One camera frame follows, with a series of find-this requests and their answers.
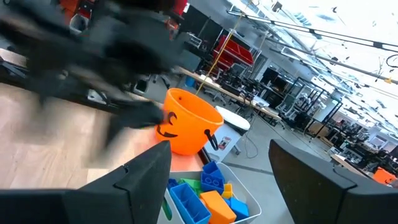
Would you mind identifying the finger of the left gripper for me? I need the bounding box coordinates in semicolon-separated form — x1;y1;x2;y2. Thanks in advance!
107;99;166;129

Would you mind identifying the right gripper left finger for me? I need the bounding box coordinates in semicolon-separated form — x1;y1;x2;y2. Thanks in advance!
0;140;172;224

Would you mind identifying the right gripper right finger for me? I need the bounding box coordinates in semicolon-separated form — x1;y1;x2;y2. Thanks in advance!
269;139;398;224

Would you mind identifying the light grey plastic bin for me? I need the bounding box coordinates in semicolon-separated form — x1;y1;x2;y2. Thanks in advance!
157;161;262;224

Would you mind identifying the large blue hollow block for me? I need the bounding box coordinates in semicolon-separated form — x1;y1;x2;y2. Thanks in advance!
169;182;212;224

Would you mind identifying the yellow toy brick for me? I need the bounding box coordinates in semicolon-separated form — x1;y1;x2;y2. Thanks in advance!
221;183;234;200

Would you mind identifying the orange toy block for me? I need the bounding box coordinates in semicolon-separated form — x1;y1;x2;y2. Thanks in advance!
199;190;238;224

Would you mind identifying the orange pumpkin face bucket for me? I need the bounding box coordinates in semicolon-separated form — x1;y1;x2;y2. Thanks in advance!
154;88;224;156

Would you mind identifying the orange background object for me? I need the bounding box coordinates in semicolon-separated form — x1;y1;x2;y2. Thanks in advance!
372;167;398;185

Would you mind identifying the red bin shelf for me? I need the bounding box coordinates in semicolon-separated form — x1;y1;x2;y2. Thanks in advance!
212;33;255;72

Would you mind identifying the white pedal trash can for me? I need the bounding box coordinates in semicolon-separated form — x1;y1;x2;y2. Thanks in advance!
203;105;251;163

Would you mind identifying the long workbench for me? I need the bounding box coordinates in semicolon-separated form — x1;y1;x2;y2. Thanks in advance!
175;66;282;121

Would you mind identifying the yellow hanging cable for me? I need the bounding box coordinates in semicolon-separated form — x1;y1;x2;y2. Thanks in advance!
195;0;251;96

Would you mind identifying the black frame workstation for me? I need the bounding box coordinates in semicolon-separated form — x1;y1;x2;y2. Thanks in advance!
276;76;345;139

